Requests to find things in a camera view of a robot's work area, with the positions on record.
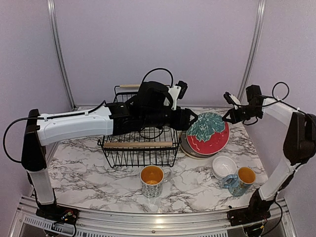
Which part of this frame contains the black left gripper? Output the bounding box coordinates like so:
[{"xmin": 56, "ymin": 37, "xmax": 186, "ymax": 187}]
[{"xmin": 142, "ymin": 105, "xmax": 198, "ymax": 130}]

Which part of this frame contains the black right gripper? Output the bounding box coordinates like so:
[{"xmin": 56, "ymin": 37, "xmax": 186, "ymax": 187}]
[{"xmin": 222, "ymin": 104, "xmax": 262, "ymax": 124}]

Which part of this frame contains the red teal floral plate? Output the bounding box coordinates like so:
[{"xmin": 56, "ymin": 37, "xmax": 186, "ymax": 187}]
[{"xmin": 186, "ymin": 112, "xmax": 230, "ymax": 156}]

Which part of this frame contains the black wire dish rack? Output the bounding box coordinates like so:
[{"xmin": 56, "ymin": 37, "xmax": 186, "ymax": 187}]
[{"xmin": 97, "ymin": 82, "xmax": 181, "ymax": 168}]

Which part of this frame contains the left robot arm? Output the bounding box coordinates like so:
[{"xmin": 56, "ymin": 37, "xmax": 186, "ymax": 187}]
[{"xmin": 21, "ymin": 81, "xmax": 198, "ymax": 220}]

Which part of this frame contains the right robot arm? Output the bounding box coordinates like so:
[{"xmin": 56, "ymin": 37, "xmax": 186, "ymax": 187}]
[{"xmin": 222, "ymin": 85, "xmax": 316, "ymax": 221}]

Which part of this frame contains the cream gold rimmed plate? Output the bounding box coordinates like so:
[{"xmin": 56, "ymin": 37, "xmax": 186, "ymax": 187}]
[{"xmin": 178, "ymin": 132, "xmax": 218, "ymax": 160}]

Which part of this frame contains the white bowl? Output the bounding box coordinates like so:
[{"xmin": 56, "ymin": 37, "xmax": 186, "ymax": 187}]
[{"xmin": 212, "ymin": 156, "xmax": 237, "ymax": 180}]

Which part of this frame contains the blue mug yellow inside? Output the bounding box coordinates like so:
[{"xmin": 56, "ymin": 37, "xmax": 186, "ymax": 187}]
[{"xmin": 221, "ymin": 167, "xmax": 256, "ymax": 197}]

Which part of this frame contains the patterned mug yellow inside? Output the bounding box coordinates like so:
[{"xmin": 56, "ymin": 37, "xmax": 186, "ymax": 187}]
[{"xmin": 140, "ymin": 165, "xmax": 172, "ymax": 198}]

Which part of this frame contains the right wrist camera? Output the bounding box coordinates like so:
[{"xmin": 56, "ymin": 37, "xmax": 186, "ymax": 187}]
[{"xmin": 223, "ymin": 91, "xmax": 241, "ymax": 109}]

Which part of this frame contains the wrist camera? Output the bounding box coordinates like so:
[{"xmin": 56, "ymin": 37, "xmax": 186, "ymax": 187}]
[
  {"xmin": 165, "ymin": 80, "xmax": 188, "ymax": 110},
  {"xmin": 223, "ymin": 91, "xmax": 241, "ymax": 109}
]

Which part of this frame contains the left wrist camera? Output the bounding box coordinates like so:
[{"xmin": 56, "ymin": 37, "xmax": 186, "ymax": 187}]
[{"xmin": 165, "ymin": 80, "xmax": 188, "ymax": 110}]

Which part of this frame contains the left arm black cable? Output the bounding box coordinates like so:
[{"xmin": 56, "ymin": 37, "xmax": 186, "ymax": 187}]
[{"xmin": 2, "ymin": 68, "xmax": 174, "ymax": 163}]

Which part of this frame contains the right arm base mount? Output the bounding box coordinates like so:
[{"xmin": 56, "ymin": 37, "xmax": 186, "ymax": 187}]
[{"xmin": 227, "ymin": 207, "xmax": 271, "ymax": 226}]

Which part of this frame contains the right aluminium frame post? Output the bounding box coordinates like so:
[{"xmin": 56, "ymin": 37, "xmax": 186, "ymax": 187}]
[{"xmin": 237, "ymin": 0, "xmax": 266, "ymax": 100}]

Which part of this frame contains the aluminium frame post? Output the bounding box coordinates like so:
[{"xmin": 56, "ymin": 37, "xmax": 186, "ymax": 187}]
[
  {"xmin": 237, "ymin": 0, "xmax": 266, "ymax": 100},
  {"xmin": 47, "ymin": 0, "xmax": 76, "ymax": 110}
]

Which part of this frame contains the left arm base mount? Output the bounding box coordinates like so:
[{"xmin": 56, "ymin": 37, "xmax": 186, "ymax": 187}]
[{"xmin": 36, "ymin": 206, "xmax": 79, "ymax": 225}]

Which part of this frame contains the left aluminium frame post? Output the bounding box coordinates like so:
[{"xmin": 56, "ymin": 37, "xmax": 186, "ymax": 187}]
[{"xmin": 47, "ymin": 0, "xmax": 76, "ymax": 110}]

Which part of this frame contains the front aluminium rail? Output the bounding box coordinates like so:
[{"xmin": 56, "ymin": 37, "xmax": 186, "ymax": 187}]
[{"xmin": 8, "ymin": 197, "xmax": 297, "ymax": 237}]

